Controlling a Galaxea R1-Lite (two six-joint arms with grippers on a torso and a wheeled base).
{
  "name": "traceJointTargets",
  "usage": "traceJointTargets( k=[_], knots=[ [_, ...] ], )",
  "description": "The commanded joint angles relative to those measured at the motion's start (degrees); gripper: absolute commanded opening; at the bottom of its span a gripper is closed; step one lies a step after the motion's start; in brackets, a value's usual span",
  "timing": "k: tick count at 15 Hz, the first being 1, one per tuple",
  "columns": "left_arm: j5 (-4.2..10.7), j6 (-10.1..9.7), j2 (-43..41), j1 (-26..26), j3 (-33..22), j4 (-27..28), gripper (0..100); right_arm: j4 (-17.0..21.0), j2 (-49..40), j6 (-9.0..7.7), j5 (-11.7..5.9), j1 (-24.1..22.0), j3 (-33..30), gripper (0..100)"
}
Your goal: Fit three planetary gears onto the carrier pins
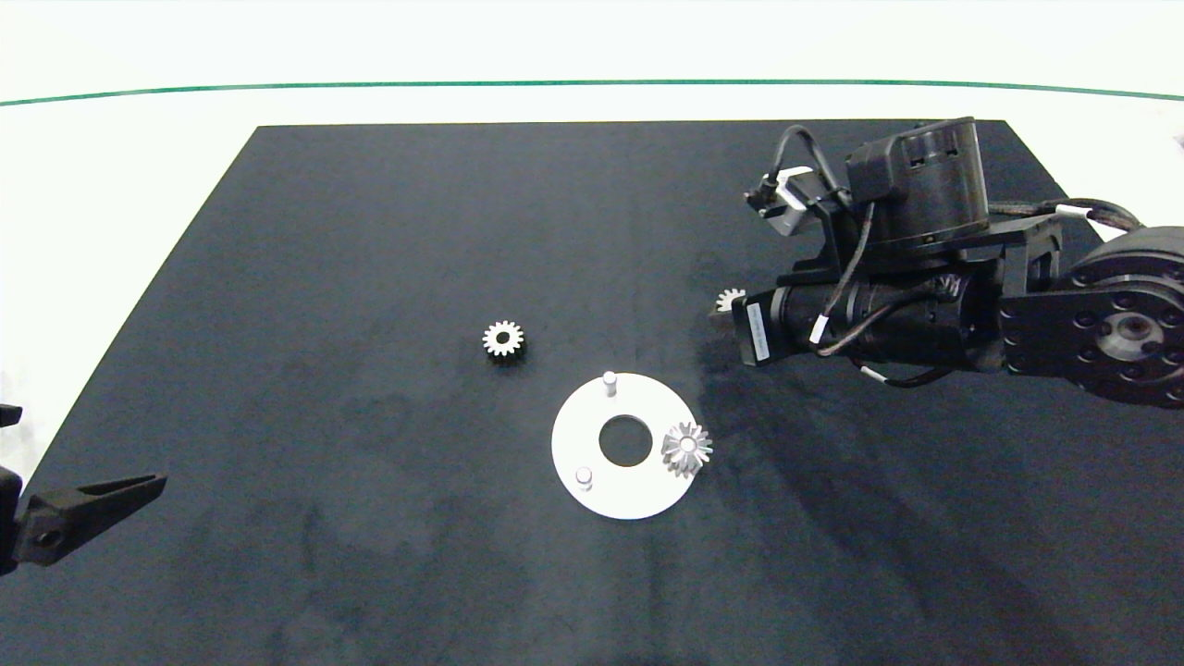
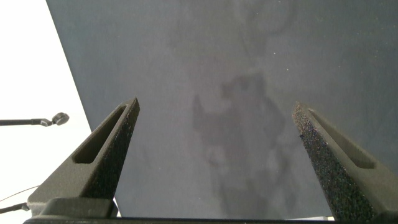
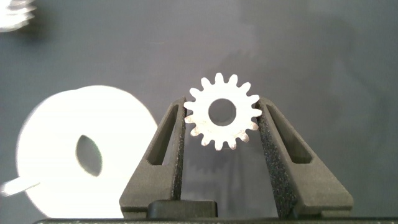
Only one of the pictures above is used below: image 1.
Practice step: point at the small steel spur gear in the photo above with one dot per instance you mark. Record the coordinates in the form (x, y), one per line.
(513, 339)
(725, 300)

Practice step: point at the round white plate with pins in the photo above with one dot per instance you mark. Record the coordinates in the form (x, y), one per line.
(638, 491)

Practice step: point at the steel bevel-look gear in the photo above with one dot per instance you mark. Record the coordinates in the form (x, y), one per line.
(673, 451)

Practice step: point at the dark rectangular mat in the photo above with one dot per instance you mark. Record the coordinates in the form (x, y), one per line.
(370, 518)

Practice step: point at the boxy wrist camera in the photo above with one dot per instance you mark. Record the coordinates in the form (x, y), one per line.
(786, 199)

